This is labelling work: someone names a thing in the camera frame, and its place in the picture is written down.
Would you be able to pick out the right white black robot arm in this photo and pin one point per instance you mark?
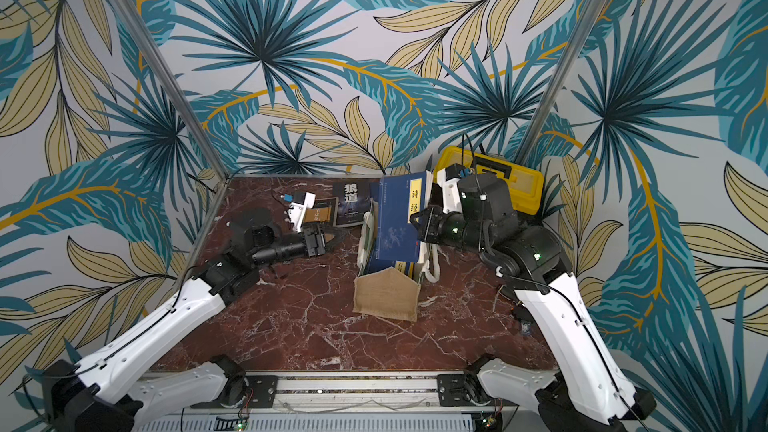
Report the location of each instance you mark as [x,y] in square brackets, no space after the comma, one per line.
[587,391]

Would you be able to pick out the aluminium front rail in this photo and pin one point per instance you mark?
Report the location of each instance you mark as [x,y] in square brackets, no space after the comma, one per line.
[395,400]

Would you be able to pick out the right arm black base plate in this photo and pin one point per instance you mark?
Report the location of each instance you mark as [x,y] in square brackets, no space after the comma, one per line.
[453,391]

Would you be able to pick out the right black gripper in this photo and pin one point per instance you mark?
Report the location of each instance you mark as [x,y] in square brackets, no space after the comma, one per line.
[425,225]

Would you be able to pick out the brown cover book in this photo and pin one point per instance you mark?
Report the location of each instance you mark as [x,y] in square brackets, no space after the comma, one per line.
[323,211]

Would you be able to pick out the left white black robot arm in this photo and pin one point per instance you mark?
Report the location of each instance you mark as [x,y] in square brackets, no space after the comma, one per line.
[106,390]

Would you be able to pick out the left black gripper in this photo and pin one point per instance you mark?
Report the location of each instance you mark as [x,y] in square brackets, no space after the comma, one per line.
[316,243]

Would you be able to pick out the small black device on table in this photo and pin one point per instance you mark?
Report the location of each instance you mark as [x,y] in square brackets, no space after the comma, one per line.
[524,318]

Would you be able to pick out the dark wolf title book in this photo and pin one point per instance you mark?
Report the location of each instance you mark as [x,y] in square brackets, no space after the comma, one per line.
[354,200]

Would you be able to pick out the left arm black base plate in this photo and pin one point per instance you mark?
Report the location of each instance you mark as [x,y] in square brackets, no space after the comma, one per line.
[264,390]

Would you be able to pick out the yellow black toolbox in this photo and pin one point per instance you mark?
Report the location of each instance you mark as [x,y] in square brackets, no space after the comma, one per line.
[525,184]

